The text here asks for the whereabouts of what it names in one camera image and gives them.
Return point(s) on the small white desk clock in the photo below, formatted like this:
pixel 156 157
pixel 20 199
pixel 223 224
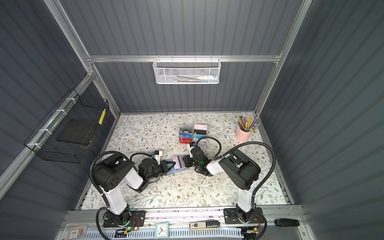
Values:
pixel 162 231

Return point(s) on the red VIP card in stand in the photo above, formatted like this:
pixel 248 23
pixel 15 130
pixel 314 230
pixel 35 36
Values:
pixel 185 140

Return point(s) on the clear acrylic card display stand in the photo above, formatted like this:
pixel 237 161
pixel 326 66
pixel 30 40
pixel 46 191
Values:
pixel 192 133

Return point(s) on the small label packet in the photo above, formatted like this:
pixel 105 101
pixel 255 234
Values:
pixel 78 232

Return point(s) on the blue leather card holder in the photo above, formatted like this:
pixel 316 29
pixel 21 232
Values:
pixel 172 170

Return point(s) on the black wire wall basket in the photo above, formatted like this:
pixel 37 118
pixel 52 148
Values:
pixel 69 132

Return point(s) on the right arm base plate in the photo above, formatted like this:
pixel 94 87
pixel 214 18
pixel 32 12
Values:
pixel 238 216

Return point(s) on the black remote device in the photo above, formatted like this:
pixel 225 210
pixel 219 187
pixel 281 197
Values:
pixel 286 223

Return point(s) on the black card with gold lines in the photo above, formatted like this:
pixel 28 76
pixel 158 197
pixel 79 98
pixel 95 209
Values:
pixel 200 132

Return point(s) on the pink metal pencil bucket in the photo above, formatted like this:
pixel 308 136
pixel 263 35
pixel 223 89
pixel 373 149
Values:
pixel 242 135

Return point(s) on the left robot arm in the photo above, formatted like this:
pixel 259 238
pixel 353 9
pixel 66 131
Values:
pixel 111 168

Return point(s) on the white wire mesh basket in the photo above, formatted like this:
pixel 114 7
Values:
pixel 164 71

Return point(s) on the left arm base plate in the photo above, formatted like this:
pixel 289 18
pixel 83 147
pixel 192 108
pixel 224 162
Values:
pixel 125 220

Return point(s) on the teal VIP card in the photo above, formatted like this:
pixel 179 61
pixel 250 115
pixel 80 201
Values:
pixel 198 136

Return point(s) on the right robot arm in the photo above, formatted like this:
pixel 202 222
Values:
pixel 240 169

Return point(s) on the grey black handheld device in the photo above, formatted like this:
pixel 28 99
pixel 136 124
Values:
pixel 206 225

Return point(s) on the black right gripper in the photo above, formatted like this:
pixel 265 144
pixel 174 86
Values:
pixel 188 158

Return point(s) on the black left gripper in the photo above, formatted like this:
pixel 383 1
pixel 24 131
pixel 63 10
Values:
pixel 164 165

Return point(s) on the black VIP logo card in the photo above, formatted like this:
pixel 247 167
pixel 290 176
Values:
pixel 186 130

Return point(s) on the pink VIP card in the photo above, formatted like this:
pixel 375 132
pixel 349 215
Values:
pixel 201 127

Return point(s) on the blue VIP card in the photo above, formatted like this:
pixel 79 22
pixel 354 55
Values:
pixel 186 135

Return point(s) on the markers in mesh basket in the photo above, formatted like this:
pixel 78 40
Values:
pixel 197 79

